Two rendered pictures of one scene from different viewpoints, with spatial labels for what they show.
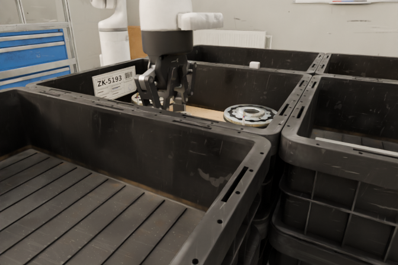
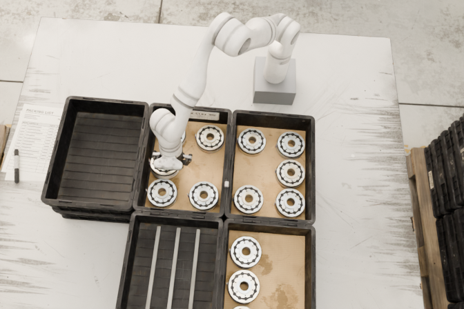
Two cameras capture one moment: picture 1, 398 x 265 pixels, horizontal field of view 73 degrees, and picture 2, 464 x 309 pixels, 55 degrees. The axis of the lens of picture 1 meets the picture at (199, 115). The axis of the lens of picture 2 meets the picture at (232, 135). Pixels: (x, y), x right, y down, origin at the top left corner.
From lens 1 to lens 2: 1.45 m
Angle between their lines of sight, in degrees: 58
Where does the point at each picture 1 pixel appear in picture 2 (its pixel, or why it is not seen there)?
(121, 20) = (278, 54)
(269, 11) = not seen: outside the picture
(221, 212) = (97, 205)
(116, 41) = (271, 61)
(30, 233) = (110, 158)
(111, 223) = (121, 175)
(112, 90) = (197, 116)
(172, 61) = not seen: hidden behind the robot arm
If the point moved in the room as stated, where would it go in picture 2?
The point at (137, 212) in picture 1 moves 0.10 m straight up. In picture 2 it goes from (128, 180) to (123, 170)
